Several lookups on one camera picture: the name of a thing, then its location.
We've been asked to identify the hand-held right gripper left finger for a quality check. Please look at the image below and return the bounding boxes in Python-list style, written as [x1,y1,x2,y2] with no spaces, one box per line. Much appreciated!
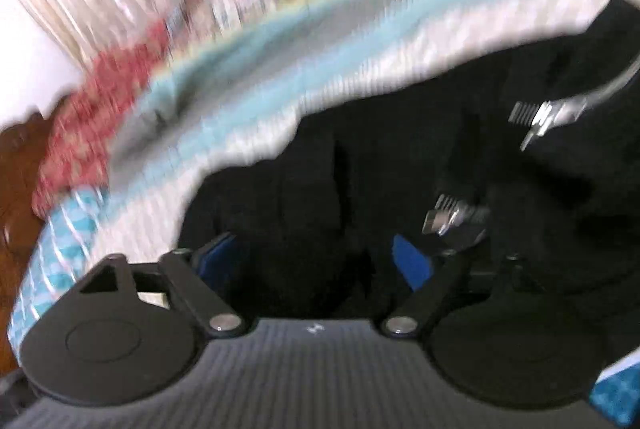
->
[80,232,247,338]

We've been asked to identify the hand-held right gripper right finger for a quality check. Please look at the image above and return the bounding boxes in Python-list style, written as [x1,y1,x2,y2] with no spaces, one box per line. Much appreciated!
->
[382,234,547,338]

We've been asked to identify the black pants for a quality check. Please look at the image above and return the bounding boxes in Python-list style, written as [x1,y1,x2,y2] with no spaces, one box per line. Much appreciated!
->
[175,0,640,390]

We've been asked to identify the teal wavy patterned sheet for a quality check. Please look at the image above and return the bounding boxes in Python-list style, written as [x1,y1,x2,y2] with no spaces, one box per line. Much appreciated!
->
[10,189,112,352]

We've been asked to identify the red floral blanket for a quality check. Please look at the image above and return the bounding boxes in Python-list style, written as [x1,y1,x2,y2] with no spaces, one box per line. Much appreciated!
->
[32,16,176,215]

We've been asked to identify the carved wooden headboard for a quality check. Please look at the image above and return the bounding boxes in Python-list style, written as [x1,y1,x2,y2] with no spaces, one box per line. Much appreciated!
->
[0,109,66,375]

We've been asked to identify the patterned teal and beige bedsheet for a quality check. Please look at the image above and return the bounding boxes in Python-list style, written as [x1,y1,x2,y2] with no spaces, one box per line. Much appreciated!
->
[95,0,640,427]

